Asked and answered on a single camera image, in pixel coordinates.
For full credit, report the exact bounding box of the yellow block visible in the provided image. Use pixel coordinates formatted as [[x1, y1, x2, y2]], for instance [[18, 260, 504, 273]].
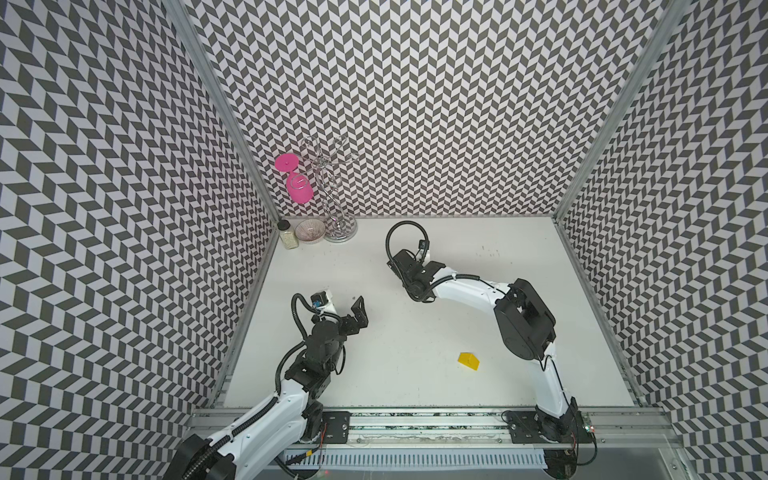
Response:
[[457, 352, 480, 371]]

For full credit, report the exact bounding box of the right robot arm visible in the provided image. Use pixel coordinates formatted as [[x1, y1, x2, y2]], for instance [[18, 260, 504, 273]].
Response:
[[387, 250, 577, 442]]

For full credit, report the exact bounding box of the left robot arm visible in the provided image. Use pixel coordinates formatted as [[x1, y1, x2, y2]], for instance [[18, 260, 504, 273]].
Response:
[[163, 290, 369, 479]]

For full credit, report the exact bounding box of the striped ceramic bowl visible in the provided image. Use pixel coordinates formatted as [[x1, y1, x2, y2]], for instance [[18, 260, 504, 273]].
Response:
[[294, 219, 326, 244]]

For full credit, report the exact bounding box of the glass spice jar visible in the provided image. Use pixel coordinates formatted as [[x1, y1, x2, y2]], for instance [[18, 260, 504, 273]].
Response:
[[276, 219, 299, 250]]

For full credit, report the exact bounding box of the pink plastic wine glass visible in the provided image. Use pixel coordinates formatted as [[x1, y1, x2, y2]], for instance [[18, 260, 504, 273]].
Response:
[[274, 153, 314, 205]]

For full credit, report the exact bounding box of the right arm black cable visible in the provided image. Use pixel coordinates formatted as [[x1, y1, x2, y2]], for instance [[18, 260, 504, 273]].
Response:
[[384, 220, 431, 271]]

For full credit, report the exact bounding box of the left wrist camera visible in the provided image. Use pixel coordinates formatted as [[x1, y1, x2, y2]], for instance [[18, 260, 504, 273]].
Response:
[[310, 290, 337, 314]]

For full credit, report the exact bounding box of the chrome wire glass stand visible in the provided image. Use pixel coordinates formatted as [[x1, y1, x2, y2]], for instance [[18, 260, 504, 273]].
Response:
[[302, 137, 358, 244]]

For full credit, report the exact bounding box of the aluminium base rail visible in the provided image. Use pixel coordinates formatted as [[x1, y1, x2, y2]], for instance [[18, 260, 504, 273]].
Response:
[[185, 406, 691, 480]]

